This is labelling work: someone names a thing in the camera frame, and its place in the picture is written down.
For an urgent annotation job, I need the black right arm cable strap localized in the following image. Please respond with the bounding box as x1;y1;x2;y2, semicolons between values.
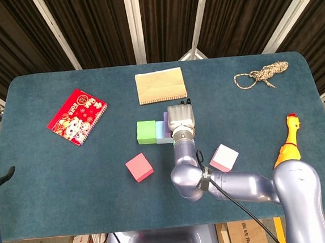
195;165;214;193

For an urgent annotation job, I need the dark brown pleated curtain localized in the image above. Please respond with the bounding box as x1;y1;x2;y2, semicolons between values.
0;0;325;148

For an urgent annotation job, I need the teal felt table cover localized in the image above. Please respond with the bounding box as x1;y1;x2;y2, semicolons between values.
0;48;325;243

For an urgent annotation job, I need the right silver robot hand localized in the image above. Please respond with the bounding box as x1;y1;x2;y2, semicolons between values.
165;98;198;139

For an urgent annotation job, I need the green foam cube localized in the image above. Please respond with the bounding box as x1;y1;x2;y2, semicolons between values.
135;120;158;146

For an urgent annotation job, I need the brown printed cardboard box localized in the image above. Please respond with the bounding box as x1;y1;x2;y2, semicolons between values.
227;219;269;243

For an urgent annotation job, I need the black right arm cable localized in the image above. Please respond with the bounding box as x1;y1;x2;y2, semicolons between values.
195;142;285;243

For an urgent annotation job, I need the yellow rubber chicken toy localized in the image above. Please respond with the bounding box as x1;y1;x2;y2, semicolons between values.
269;112;305;170

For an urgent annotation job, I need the pink foam cube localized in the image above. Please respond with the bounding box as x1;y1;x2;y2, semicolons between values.
207;142;241;174

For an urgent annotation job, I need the light blue foam cube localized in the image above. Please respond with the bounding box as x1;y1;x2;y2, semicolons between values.
154;120;174;145

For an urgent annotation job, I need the braided beige rope bundle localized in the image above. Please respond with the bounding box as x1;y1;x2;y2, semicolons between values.
232;60;292;92

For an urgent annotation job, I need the red spiral notebook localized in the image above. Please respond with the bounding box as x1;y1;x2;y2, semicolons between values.
43;86;111;149

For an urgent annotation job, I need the pale yellow spiral notebook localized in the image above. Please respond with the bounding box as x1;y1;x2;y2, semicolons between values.
134;66;188;106

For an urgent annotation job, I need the red foam cube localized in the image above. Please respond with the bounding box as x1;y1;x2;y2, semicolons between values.
124;152;156;184

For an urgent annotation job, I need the white metal frame post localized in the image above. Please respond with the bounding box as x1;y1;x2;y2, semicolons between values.
30;0;83;74
257;0;325;54
123;0;148;66
172;0;218;62

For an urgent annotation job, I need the purple foam cube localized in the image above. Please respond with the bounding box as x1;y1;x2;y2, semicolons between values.
162;111;171;139

